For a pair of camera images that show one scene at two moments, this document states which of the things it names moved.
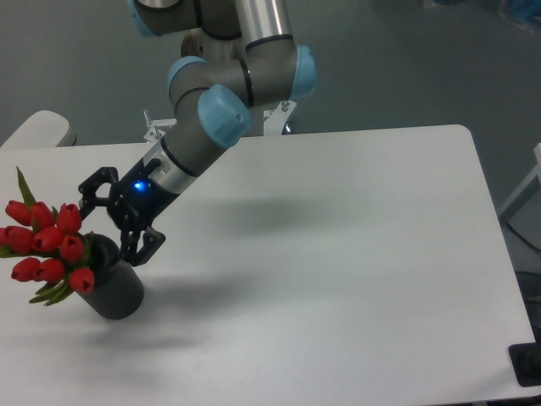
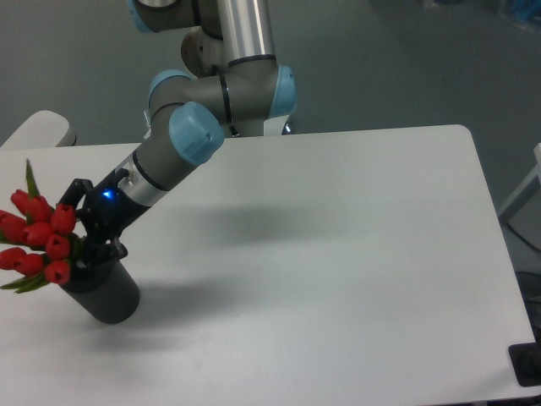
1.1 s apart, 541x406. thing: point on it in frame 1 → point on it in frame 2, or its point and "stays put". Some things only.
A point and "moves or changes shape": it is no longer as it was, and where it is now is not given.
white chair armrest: [45, 128] stays put
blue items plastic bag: [526, 10] stays put
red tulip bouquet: [51, 236] moves or changes shape
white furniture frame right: [511, 206] stays put
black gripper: [136, 202] → [106, 215]
